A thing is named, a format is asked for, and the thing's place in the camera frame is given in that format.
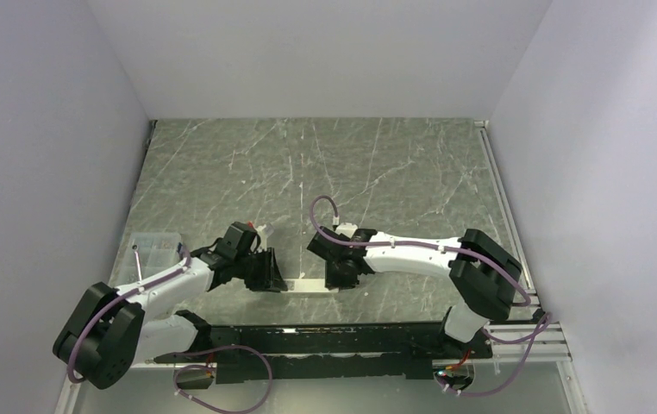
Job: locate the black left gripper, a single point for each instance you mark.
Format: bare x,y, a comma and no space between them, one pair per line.
270,279

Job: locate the silver wrench in box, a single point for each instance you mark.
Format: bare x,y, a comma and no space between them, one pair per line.
137,261

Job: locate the clear plastic storage box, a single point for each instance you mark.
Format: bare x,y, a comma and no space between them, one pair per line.
158,251

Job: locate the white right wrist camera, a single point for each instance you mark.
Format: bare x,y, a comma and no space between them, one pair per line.
346,229

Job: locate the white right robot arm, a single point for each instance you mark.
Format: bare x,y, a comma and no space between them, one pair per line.
485,275

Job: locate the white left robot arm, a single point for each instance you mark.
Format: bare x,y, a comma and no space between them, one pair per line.
113,328

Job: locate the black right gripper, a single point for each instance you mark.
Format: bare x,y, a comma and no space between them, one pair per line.
332,281

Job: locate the white remote control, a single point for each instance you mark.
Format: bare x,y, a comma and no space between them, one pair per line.
308,286

